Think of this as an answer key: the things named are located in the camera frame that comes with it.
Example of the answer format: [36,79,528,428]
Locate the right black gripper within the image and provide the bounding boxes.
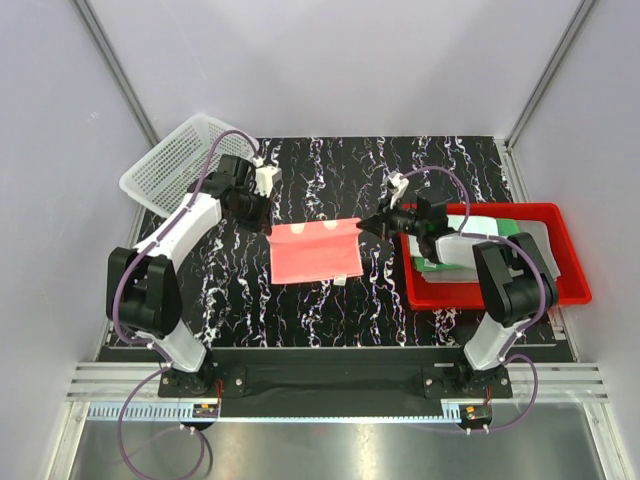
[357,193,426,242]

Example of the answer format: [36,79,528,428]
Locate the pink towel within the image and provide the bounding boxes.
[267,218,363,285]

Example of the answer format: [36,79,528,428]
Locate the white towel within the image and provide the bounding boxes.
[407,215,498,272]

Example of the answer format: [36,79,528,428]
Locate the green towel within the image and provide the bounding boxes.
[408,216,520,272]

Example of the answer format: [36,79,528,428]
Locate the grey towel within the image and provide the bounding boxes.
[412,220,561,284]

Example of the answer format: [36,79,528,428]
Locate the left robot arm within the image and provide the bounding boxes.
[106,154,282,396]

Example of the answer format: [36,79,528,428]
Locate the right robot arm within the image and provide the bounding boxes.
[357,197,558,397]

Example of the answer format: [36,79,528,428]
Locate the white plastic basket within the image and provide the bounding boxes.
[119,114,259,218]

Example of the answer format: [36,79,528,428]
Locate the red plastic tray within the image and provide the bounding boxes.
[400,203,592,311]

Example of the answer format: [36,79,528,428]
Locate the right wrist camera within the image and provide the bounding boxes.
[382,171,409,209]

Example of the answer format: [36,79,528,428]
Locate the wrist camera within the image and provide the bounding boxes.
[251,157,282,198]
[382,171,409,209]

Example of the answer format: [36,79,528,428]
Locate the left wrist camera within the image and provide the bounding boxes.
[251,157,282,198]

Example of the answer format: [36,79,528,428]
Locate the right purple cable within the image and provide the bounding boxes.
[399,166,549,436]

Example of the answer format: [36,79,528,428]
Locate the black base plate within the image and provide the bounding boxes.
[158,364,513,400]

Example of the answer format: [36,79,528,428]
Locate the white slotted cable duct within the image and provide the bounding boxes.
[87,402,219,422]

